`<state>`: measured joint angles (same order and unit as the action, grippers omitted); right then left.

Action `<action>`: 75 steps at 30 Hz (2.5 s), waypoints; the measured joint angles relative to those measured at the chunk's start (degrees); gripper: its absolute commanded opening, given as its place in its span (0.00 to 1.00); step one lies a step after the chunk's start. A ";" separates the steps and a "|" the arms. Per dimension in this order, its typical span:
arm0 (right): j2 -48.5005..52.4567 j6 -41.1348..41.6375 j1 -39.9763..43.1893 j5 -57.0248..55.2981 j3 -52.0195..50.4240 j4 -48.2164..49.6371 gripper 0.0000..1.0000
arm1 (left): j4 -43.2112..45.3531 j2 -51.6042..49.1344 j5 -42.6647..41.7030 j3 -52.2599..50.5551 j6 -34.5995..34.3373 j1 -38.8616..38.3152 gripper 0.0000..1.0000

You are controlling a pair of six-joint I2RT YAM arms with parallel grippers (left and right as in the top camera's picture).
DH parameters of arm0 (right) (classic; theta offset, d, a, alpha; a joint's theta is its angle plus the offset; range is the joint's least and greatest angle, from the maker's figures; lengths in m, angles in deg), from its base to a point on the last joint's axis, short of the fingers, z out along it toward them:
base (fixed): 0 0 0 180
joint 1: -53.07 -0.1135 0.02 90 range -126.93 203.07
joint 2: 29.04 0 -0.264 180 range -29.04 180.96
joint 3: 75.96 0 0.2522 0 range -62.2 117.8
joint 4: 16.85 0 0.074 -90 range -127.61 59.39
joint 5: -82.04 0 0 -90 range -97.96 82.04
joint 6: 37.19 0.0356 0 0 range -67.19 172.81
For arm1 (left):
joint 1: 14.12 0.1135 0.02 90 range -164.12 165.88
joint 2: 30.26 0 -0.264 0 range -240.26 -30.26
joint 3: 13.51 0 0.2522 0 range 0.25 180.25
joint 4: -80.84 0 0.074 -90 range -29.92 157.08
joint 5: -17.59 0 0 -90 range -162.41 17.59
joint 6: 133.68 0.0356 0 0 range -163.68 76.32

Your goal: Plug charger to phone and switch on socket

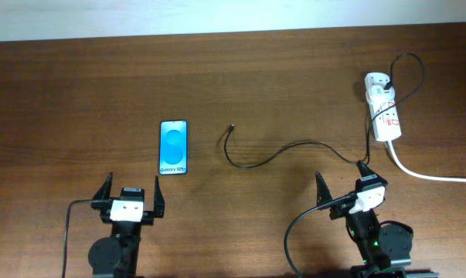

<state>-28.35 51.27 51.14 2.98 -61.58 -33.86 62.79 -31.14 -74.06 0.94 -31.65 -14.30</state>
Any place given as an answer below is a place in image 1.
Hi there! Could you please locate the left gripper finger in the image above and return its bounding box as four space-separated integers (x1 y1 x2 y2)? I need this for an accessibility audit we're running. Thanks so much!
153 176 165 218
92 172 113 201

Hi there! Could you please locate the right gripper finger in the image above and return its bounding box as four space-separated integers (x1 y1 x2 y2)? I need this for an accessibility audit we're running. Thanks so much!
356 161 376 178
315 172 333 209

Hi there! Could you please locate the blue screen Galaxy smartphone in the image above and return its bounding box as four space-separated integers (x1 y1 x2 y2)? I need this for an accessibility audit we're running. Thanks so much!
158 120 188 175

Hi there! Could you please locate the black USB charging cable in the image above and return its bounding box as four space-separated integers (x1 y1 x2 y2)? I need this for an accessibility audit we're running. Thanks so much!
223 52 427 170

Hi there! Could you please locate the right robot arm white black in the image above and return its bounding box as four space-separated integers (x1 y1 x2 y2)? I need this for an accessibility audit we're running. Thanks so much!
315 161 439 278

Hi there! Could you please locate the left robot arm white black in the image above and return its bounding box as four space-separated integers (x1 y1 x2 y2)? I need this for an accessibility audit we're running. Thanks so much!
88 173 165 278

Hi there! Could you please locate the white USB charger plug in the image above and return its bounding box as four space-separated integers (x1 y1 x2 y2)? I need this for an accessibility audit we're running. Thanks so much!
366 85 395 104

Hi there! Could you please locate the white power strip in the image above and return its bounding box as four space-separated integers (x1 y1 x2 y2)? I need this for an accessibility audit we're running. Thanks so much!
364 73 402 142

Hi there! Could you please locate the white power strip cord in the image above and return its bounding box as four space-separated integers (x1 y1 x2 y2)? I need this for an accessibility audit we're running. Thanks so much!
385 140 466 185

